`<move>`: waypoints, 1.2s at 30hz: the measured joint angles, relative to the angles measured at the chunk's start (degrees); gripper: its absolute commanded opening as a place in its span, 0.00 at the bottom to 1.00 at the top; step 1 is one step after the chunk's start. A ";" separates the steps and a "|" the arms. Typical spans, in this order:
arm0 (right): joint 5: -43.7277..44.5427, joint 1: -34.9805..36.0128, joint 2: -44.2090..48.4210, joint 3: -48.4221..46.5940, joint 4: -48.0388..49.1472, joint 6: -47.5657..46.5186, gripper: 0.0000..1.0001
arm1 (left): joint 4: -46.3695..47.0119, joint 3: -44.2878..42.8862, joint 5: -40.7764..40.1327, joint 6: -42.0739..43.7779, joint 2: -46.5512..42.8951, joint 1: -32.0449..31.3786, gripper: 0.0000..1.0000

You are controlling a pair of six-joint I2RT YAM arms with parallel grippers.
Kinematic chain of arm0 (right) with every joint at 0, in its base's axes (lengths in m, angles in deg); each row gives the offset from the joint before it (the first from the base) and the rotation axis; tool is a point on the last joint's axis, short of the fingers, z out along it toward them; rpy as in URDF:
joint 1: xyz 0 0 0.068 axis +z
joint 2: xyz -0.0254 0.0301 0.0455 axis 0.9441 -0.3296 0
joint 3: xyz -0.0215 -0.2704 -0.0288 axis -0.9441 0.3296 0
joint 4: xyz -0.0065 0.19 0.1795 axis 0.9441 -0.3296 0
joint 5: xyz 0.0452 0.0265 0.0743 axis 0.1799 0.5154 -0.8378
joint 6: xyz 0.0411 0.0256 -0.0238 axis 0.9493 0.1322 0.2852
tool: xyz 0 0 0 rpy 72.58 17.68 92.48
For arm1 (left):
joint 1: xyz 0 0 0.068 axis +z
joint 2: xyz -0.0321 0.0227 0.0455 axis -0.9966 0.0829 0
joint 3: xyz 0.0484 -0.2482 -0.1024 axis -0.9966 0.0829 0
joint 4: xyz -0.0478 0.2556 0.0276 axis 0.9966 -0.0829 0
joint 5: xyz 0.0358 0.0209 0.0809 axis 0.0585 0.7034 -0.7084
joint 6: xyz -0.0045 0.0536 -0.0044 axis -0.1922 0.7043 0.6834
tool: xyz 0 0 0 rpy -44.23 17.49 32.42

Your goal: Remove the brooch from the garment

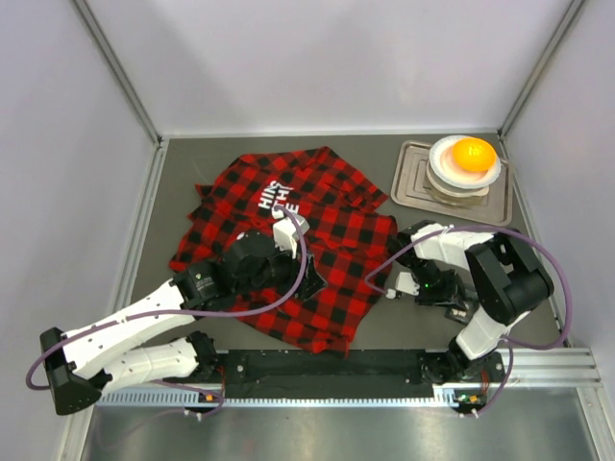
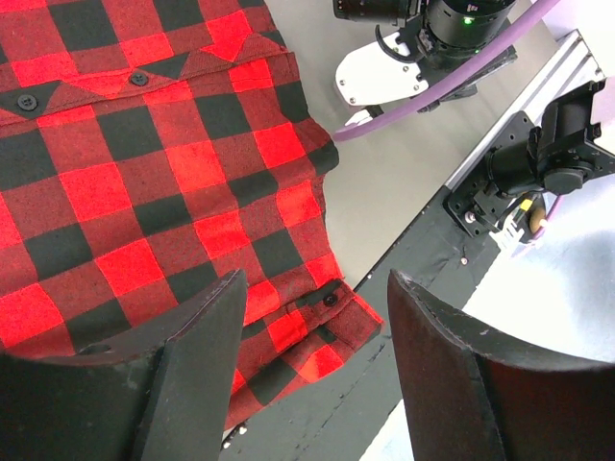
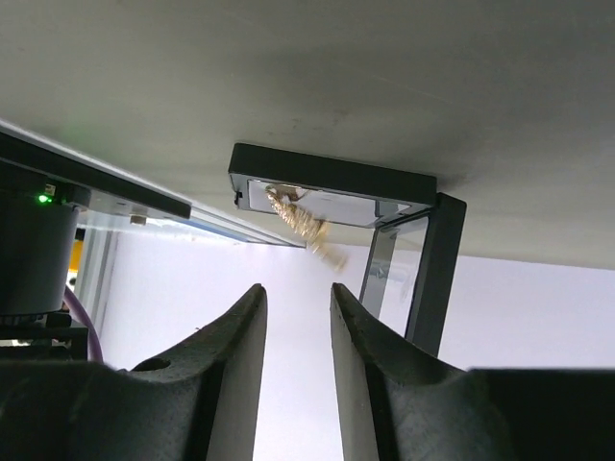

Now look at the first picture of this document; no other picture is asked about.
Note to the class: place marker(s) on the orange ball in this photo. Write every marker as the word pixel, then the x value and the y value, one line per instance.
pixel 474 154

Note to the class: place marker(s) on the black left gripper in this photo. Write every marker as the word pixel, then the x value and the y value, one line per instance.
pixel 304 275

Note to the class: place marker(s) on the stack of white paper plates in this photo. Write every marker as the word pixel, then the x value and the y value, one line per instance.
pixel 452 180

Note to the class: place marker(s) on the red black plaid shirt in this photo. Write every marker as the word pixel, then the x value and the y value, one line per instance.
pixel 347 238

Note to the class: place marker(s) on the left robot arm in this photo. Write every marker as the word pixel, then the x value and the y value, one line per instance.
pixel 85 364

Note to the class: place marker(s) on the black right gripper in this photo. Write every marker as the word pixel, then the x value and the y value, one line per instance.
pixel 401 247

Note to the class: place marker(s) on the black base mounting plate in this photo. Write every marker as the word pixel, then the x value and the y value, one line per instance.
pixel 363 374

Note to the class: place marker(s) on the metal tray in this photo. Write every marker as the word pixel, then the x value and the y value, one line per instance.
pixel 415 185

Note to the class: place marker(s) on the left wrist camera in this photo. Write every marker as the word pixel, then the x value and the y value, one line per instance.
pixel 285 235

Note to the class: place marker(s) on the perforated cable duct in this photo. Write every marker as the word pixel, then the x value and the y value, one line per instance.
pixel 167 397

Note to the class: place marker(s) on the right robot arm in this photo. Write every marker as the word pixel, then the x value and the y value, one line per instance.
pixel 488 281

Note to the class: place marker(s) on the black metal bracket stand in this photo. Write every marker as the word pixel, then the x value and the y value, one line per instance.
pixel 460 315

